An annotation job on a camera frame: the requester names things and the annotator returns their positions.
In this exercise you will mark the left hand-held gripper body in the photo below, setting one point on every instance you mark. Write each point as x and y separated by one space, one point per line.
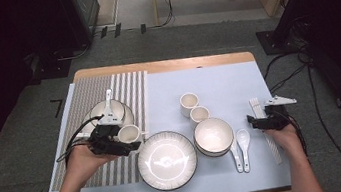
106 142

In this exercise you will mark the brown white striped placemat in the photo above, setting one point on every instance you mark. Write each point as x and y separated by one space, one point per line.
90 93

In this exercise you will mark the pale blue table sheet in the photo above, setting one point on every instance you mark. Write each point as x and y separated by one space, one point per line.
216 79

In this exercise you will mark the white bowl with dark rim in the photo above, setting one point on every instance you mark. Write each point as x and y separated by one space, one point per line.
216 155
116 108
213 136

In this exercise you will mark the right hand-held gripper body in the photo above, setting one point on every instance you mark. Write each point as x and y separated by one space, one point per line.
279 117

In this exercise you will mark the black stand base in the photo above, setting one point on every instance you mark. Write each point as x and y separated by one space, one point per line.
268 43
54 70

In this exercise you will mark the person's left hand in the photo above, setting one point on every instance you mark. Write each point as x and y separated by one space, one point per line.
82 164

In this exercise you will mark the white plate with dark rim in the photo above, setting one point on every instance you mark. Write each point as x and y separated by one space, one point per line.
167 160
129 115

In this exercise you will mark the white ceramic cup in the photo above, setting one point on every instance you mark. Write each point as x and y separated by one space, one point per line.
199 114
189 101
128 134

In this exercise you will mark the white ceramic spoon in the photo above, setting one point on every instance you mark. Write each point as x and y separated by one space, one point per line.
109 99
243 139
237 162

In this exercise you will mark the black equipment case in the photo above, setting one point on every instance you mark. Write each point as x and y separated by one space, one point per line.
87 10

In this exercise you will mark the row of white chopsticks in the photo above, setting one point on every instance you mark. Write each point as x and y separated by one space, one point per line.
256 107

